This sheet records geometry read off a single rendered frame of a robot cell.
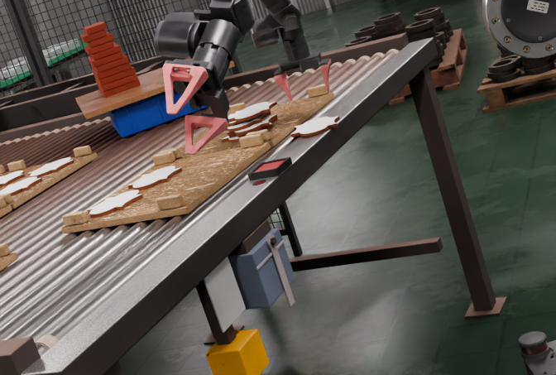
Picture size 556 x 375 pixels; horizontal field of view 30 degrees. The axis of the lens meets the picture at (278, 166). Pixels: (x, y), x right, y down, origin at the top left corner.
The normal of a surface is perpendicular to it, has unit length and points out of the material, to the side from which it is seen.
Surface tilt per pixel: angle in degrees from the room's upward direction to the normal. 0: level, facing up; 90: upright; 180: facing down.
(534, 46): 90
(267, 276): 90
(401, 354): 0
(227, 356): 90
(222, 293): 90
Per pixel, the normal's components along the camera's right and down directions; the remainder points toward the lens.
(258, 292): -0.40, 0.35
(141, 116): 0.25, 0.16
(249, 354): 0.87, -0.16
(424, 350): -0.30, -0.92
